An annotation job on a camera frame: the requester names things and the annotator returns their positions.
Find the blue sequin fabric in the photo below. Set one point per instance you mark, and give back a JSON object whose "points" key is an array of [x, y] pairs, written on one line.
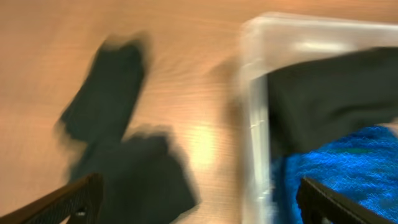
{"points": [[361, 166]]}

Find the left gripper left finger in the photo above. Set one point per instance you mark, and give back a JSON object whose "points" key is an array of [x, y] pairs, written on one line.
{"points": [[78, 202]]}

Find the clear plastic storage bin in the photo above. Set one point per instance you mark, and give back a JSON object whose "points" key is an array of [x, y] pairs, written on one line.
{"points": [[268, 42]]}

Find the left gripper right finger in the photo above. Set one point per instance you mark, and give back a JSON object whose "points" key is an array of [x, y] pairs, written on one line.
{"points": [[320, 204]]}

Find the black garment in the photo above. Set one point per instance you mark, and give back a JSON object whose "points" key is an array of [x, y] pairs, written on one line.
{"points": [[143, 181], [319, 101]]}

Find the black sock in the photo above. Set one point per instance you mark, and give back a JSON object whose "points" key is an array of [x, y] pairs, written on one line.
{"points": [[103, 106]]}

